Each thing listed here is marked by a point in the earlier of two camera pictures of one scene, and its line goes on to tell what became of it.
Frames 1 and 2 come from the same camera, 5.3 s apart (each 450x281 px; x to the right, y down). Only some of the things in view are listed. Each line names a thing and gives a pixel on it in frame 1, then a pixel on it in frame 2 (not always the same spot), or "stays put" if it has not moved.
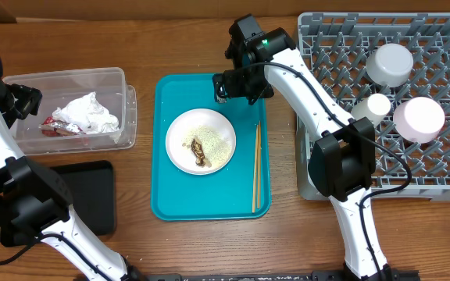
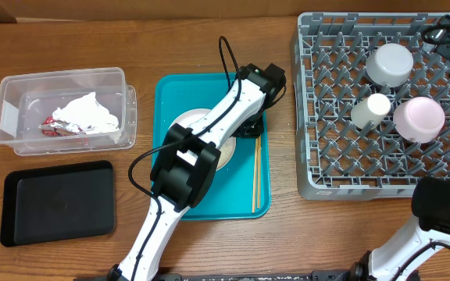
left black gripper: [28, 99] → [256, 129]
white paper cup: [373, 108] stays put
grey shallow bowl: [390, 65] stays put
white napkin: [88, 114] stays put
